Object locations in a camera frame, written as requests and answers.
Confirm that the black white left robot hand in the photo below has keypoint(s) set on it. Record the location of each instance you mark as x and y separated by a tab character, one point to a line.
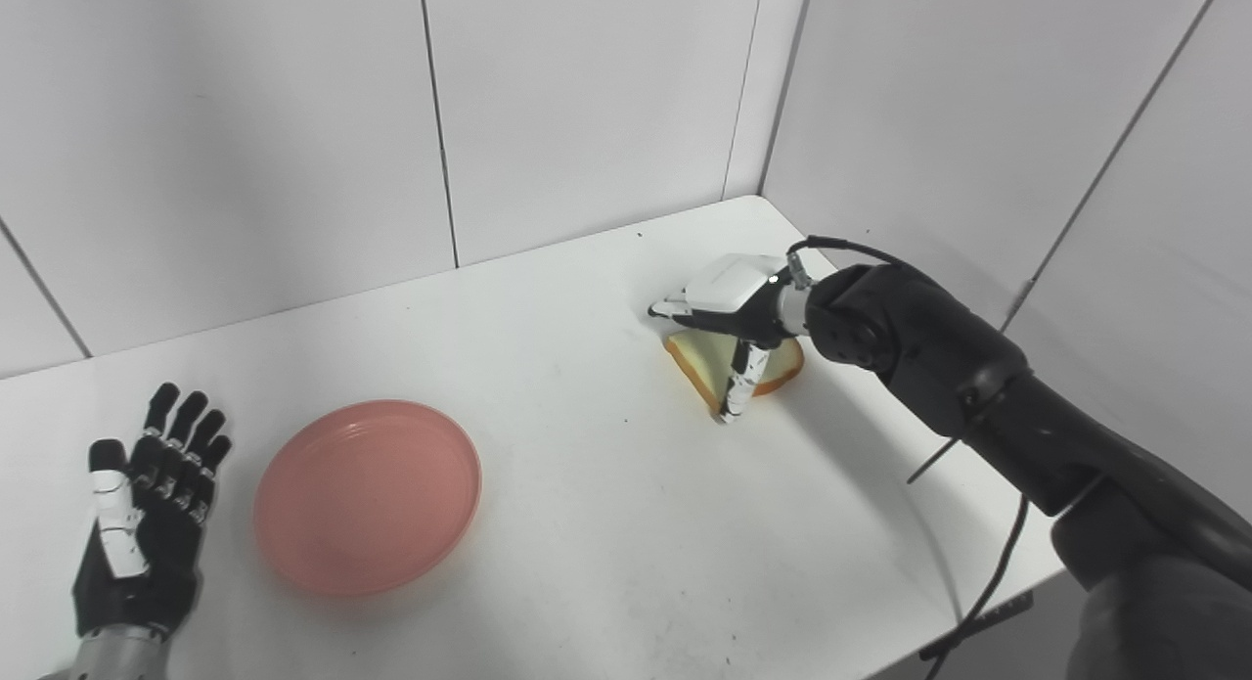
147	553

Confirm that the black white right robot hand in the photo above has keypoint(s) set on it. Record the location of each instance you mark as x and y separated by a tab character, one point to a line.
734	294

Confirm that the slice of white bread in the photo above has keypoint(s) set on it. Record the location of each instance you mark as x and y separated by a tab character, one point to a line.
702	362

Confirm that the pink round plate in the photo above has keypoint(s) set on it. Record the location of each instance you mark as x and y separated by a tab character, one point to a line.
367	499

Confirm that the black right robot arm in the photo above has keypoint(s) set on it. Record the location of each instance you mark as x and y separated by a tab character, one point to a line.
1027	426

